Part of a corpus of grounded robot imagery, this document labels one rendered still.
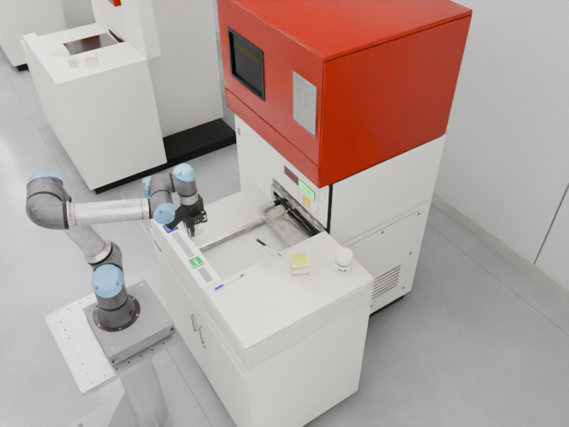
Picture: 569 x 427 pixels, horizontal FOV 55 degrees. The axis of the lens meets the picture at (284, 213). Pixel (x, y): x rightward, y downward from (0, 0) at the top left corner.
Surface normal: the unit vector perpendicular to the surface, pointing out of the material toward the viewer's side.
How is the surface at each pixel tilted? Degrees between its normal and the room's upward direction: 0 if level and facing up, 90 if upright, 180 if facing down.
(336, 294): 0
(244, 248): 0
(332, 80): 90
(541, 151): 90
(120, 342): 2
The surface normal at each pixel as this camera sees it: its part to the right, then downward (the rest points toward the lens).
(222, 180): 0.00, -0.74
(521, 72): -0.84, 0.37
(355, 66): 0.55, 0.55
